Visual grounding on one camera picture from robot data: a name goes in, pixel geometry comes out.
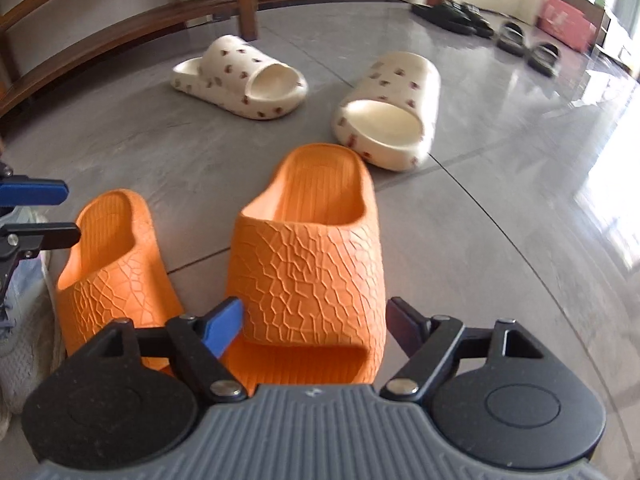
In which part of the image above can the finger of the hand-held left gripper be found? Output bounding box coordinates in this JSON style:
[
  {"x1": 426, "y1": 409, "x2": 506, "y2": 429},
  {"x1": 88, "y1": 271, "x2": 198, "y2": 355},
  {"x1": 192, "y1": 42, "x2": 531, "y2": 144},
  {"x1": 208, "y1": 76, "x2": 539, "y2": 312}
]
[
  {"x1": 0, "y1": 179, "x2": 70, "y2": 207},
  {"x1": 0, "y1": 222, "x2": 82, "y2": 261}
]

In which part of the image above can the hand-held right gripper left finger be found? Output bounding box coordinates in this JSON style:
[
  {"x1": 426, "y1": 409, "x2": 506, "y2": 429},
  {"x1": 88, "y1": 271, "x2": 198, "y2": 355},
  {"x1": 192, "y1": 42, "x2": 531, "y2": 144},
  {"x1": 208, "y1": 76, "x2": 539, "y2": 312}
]
[{"x1": 97, "y1": 297, "x2": 249, "y2": 405}]

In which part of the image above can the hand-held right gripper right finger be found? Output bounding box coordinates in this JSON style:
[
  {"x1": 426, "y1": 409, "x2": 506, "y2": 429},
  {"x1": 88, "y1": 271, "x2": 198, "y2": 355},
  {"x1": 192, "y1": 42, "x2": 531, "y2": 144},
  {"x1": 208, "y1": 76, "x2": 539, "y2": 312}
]
[{"x1": 380, "y1": 297, "x2": 546, "y2": 405}]

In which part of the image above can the grey lace-up sneaker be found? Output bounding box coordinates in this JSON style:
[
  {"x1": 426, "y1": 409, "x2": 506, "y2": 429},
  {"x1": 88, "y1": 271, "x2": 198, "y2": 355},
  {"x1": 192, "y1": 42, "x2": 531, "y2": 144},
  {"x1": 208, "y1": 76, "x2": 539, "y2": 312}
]
[{"x1": 0, "y1": 207, "x2": 68, "y2": 428}]

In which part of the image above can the orange textured slide sandal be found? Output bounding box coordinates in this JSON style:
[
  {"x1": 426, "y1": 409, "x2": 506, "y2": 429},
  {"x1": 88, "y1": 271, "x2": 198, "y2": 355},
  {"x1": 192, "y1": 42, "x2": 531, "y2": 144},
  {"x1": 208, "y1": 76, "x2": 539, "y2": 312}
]
[
  {"x1": 226, "y1": 143, "x2": 388, "y2": 392},
  {"x1": 54, "y1": 189, "x2": 185, "y2": 376}
]

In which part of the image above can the cream heart-print slide sandal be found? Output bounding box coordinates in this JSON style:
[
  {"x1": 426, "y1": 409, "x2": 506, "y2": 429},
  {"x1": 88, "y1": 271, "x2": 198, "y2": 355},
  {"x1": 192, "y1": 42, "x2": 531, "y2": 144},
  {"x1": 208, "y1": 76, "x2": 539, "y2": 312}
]
[
  {"x1": 170, "y1": 34, "x2": 308, "y2": 121},
  {"x1": 332, "y1": 51, "x2": 442, "y2": 173}
]

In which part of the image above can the brown wooden shoe rack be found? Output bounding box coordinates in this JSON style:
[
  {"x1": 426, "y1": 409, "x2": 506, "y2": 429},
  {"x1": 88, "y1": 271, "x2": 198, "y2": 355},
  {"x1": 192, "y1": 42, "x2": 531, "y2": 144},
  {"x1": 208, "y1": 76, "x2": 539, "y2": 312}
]
[{"x1": 0, "y1": 0, "x2": 261, "y2": 121}]

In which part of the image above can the pink box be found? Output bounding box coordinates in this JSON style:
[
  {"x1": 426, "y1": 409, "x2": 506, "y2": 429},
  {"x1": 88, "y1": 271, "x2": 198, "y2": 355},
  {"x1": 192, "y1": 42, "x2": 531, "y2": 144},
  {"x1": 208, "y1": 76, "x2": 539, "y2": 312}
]
[{"x1": 537, "y1": 0, "x2": 598, "y2": 54}]

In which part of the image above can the white low cabinet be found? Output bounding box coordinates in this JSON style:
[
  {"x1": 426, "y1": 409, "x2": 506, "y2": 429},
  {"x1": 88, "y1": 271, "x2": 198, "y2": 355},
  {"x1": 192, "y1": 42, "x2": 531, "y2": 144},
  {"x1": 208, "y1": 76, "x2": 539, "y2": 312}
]
[{"x1": 560, "y1": 0, "x2": 640, "y2": 68}]

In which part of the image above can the dark strap sandal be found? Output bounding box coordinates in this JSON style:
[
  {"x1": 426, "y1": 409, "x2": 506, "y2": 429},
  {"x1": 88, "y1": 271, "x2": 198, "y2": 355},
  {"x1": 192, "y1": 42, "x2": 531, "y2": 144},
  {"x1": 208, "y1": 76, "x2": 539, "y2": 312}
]
[
  {"x1": 496, "y1": 21, "x2": 526, "y2": 57},
  {"x1": 526, "y1": 42, "x2": 562, "y2": 78}
]

